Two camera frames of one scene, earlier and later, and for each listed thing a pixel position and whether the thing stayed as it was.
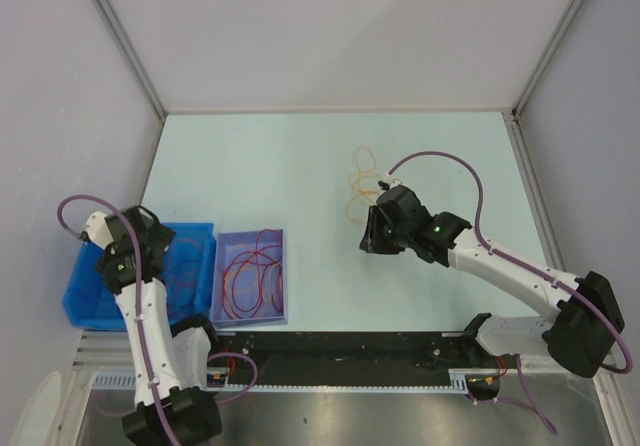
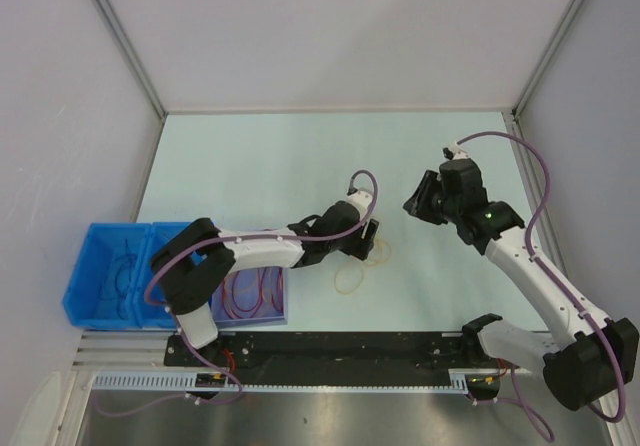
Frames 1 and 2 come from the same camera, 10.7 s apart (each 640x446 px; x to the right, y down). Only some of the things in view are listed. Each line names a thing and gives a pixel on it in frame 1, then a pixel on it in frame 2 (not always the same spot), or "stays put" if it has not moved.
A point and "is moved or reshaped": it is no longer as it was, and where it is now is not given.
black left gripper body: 158,236 to 358,246
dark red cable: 224,280 to 261,296
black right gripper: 371,241 to 417,204
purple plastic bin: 250,279 stays put
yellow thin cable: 363,184 is moved or reshaped
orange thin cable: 225,281 to 271,290
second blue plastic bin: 88,302 stays put
